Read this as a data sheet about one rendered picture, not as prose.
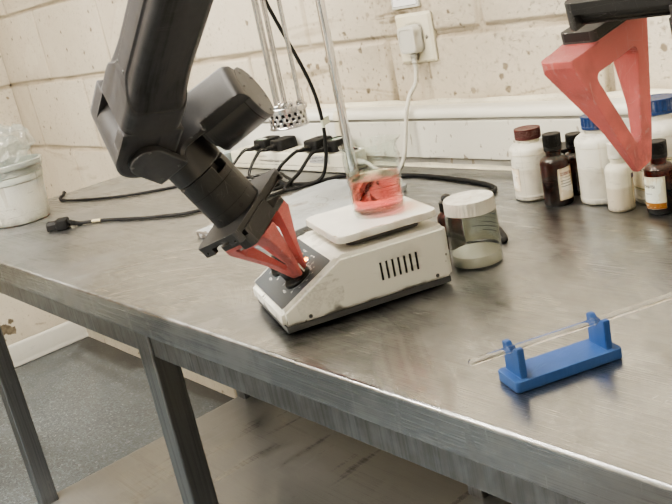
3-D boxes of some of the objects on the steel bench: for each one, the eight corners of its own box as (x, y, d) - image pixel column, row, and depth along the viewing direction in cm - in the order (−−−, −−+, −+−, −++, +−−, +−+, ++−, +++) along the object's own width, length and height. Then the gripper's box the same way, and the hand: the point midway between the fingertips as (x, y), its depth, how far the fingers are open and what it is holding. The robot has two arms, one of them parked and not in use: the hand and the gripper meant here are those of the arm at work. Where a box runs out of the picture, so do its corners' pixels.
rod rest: (517, 395, 70) (511, 354, 69) (497, 379, 73) (491, 341, 72) (624, 358, 72) (619, 318, 71) (600, 344, 75) (596, 306, 74)
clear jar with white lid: (490, 272, 97) (479, 204, 95) (443, 270, 101) (432, 205, 99) (512, 253, 102) (503, 188, 100) (467, 252, 105) (457, 189, 103)
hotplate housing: (287, 338, 91) (270, 267, 88) (256, 304, 103) (240, 241, 100) (473, 278, 97) (462, 210, 94) (423, 252, 109) (412, 191, 106)
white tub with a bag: (27, 211, 192) (-3, 116, 186) (72, 208, 185) (42, 109, 178) (-25, 232, 180) (-59, 132, 174) (21, 230, 173) (-13, 125, 167)
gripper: (202, 150, 93) (297, 248, 98) (156, 213, 86) (260, 314, 92) (241, 126, 88) (338, 231, 94) (195, 191, 81) (303, 299, 87)
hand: (295, 267), depth 92 cm, fingers closed, pressing on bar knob
